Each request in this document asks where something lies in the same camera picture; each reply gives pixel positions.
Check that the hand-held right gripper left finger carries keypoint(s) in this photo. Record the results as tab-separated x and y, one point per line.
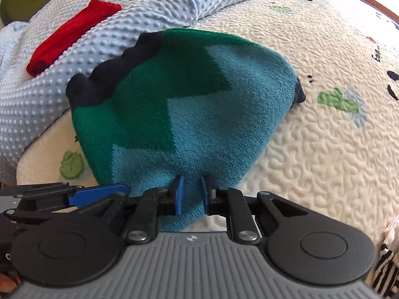
179	194

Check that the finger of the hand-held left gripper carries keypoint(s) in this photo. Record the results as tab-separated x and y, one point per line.
37	214
103	191

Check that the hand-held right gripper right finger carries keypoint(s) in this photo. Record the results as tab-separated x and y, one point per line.
204	194

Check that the blue green knit sweater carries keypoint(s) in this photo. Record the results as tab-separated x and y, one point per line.
193	106

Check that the white quilted printed bedspread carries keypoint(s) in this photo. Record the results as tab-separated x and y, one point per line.
327	137

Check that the red cloth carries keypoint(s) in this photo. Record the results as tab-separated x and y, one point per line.
68	35

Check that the light blue dotted blanket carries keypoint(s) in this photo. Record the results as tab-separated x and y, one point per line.
149	9

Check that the black white striped cloth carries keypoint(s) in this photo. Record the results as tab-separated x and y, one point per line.
388	264

